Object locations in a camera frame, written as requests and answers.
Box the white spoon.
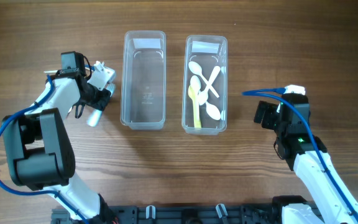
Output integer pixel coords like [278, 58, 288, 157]
[188, 61, 219, 98]
[205, 101, 221, 121]
[190, 75, 201, 118]

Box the white spoon bowl down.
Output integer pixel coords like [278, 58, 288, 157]
[198, 66, 221, 105]

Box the right blue cable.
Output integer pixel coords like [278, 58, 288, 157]
[241, 87, 358, 224]

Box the left clear plastic container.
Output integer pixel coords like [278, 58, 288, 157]
[121, 30, 167, 130]

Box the bent white plastic fork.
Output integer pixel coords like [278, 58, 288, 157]
[44, 70, 58, 74]

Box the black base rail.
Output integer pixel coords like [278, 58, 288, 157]
[50, 203, 326, 224]

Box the yellow plastic spoon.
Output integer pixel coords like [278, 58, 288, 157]
[188, 86, 201, 128]

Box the right clear plastic container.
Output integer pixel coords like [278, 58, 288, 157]
[181, 35, 228, 135]

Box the clear plastic container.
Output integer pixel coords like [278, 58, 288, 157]
[181, 35, 228, 135]
[121, 30, 167, 130]

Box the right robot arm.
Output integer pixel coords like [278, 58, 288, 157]
[251, 89, 358, 223]

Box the thick white plastic fork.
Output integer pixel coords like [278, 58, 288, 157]
[87, 83, 116, 127]

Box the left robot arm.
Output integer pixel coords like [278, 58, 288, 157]
[0, 52, 119, 223]

